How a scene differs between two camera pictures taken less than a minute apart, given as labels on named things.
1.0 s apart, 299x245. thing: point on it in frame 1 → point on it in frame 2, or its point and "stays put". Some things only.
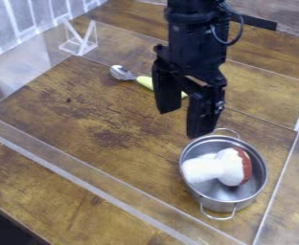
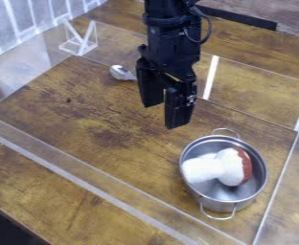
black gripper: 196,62 → 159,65
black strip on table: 254,21 stays put
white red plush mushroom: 228,166 stays put
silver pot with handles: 224,200 stays put
